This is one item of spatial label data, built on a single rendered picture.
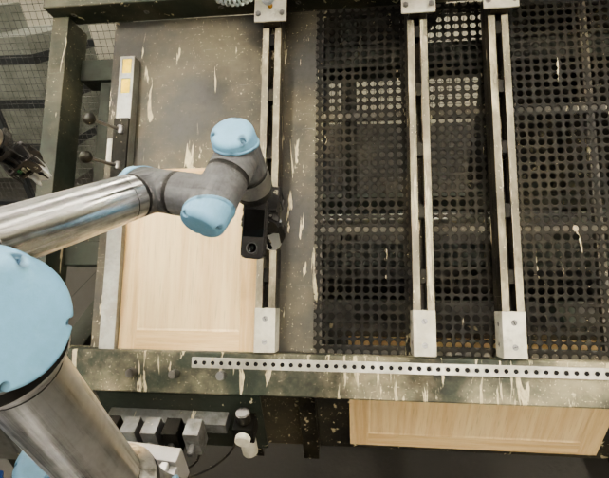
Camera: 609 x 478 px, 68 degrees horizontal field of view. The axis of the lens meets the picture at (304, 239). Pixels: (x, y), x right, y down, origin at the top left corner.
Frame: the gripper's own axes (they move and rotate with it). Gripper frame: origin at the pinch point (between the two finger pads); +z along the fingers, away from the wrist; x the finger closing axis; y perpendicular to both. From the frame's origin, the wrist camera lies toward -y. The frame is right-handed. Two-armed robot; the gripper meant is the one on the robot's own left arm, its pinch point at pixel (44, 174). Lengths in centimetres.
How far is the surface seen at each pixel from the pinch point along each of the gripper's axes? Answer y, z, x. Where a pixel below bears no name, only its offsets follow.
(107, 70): -33, 16, 36
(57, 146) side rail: -18.9, 13.3, 5.9
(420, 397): 114, 32, 31
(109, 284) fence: 26.3, 23.0, -11.2
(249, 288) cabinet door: 58, 27, 18
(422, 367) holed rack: 109, 30, 37
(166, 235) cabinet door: 27.3, 23.3, 11.3
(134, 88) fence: -15.3, 12.5, 36.9
